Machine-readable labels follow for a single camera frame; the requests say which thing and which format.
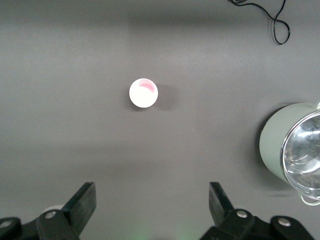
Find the steel pot with lid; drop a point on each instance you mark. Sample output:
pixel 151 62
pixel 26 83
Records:
pixel 271 140

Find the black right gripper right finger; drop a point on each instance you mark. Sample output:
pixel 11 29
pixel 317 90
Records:
pixel 222 220

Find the pink plastic cup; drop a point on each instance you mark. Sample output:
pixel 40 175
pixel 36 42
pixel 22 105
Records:
pixel 143 93

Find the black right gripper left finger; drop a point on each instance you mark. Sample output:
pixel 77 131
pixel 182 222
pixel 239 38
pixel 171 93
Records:
pixel 75 215

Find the glass lid with steel rim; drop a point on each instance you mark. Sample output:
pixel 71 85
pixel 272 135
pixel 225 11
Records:
pixel 302 150

